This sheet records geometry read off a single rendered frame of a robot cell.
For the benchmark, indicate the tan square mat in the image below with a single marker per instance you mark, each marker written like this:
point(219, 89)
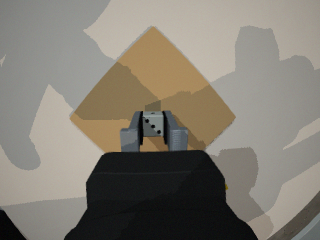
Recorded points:
point(152, 75)

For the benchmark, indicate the white die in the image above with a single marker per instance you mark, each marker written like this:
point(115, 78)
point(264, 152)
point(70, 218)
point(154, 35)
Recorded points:
point(152, 124)

